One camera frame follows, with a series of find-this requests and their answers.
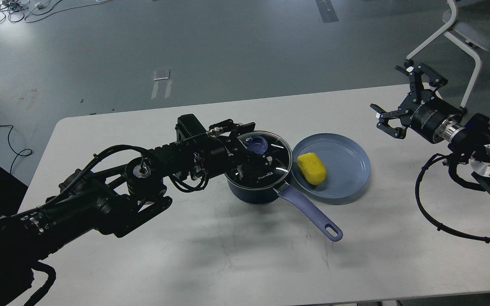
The blue round plate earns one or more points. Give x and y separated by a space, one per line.
347 165

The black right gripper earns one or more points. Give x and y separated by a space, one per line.
421 110

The dark blue saucepan with handle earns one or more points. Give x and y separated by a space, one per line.
286 191

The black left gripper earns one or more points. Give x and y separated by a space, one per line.
236 138

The yellow potato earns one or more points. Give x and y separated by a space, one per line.
312 168

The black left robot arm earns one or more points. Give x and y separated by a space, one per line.
120 189

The glass pot lid blue knob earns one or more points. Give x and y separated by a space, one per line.
280 156

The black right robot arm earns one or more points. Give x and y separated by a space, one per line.
468 163

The white office chair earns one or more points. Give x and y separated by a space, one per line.
467 26

